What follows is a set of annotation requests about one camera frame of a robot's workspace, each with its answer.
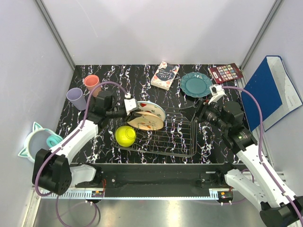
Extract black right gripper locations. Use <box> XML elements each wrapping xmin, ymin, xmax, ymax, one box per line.
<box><xmin>178</xmin><ymin>97</ymin><xmax>229</xmax><ymax>132</ymax></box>

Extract white plate with strawberries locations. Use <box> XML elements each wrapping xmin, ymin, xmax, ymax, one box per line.
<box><xmin>137</xmin><ymin>101</ymin><xmax>166</xmax><ymax>121</ymax></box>

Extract beige speckled plate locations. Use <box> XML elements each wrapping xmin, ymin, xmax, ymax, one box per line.
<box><xmin>128</xmin><ymin>112</ymin><xmax>164</xmax><ymax>131</ymax></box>

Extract yellow-green bowl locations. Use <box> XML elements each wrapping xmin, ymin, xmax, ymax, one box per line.
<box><xmin>115</xmin><ymin>126</ymin><xmax>136</xmax><ymax>147</ymax></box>

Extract teal scalloped plate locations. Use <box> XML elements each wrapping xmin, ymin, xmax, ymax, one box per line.
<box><xmin>180</xmin><ymin>72</ymin><xmax>213</xmax><ymax>98</ymax></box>

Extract grey wire dish rack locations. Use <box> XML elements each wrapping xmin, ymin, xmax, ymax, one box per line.
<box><xmin>125</xmin><ymin>106</ymin><xmax>198</xmax><ymax>157</ymax></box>

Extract lilac cup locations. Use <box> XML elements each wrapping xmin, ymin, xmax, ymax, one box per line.
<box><xmin>66</xmin><ymin>87</ymin><xmax>87</xmax><ymax>111</ymax></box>

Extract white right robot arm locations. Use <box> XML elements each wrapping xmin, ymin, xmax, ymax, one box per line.
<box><xmin>180</xmin><ymin>101</ymin><xmax>303</xmax><ymax>227</ymax></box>

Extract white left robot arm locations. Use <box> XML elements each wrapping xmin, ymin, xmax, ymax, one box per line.
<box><xmin>32</xmin><ymin>91</ymin><xmax>139</xmax><ymax>196</ymax></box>

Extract floral cover book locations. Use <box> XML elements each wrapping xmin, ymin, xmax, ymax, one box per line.
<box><xmin>151</xmin><ymin>61</ymin><xmax>180</xmax><ymax>90</ymax></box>

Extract dark red booklet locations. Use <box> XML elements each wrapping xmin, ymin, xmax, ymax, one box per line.
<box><xmin>208</xmin><ymin>63</ymin><xmax>243</xmax><ymax>84</ymax></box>

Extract teal headphones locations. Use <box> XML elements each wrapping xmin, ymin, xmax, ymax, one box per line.
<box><xmin>46</xmin><ymin>135</ymin><xmax>63</xmax><ymax>148</ymax></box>

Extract white cat-ear basket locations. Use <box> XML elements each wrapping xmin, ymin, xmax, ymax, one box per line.
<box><xmin>18</xmin><ymin>122</ymin><xmax>57</xmax><ymax>163</ymax></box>

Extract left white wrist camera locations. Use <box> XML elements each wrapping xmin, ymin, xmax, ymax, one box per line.
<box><xmin>124</xmin><ymin>93</ymin><xmax>138</xmax><ymax>115</ymax></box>

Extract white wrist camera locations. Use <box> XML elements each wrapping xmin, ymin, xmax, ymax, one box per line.
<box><xmin>208</xmin><ymin>84</ymin><xmax>225</xmax><ymax>105</ymax></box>
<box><xmin>124</xmin><ymin>93</ymin><xmax>138</xmax><ymax>115</ymax></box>

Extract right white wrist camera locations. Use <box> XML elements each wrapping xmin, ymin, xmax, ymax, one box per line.
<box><xmin>208</xmin><ymin>84</ymin><xmax>225</xmax><ymax>105</ymax></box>

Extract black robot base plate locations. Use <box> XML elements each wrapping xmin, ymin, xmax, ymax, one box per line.
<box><xmin>46</xmin><ymin>162</ymin><xmax>258</xmax><ymax>198</ymax></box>

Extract blue ring binder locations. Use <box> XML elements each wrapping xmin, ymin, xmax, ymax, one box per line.
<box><xmin>244</xmin><ymin>55</ymin><xmax>303</xmax><ymax>131</ymax></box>

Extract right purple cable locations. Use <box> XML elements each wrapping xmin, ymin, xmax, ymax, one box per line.
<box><xmin>221</xmin><ymin>86</ymin><xmax>303</xmax><ymax>223</ymax></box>

